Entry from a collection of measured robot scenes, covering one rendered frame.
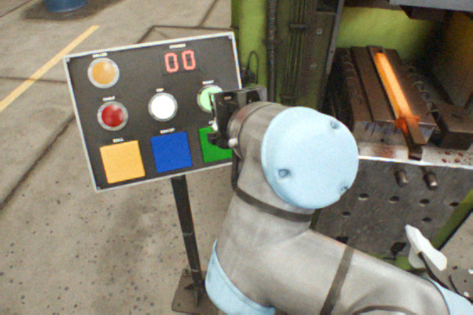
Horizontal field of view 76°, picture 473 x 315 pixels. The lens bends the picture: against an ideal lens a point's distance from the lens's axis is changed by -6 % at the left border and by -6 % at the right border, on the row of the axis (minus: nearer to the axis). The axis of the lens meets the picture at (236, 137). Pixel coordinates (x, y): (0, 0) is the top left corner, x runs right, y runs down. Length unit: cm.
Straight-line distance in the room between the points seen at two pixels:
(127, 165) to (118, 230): 118
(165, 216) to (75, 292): 56
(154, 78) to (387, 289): 54
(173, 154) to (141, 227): 117
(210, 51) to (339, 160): 47
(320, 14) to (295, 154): 65
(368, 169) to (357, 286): 62
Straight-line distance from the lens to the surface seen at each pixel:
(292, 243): 28
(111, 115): 67
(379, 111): 88
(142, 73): 66
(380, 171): 89
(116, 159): 68
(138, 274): 168
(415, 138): 79
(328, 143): 24
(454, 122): 97
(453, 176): 96
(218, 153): 68
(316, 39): 87
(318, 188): 25
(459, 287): 59
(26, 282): 188
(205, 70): 67
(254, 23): 85
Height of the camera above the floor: 147
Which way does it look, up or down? 41 degrees down
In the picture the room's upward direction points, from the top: straight up
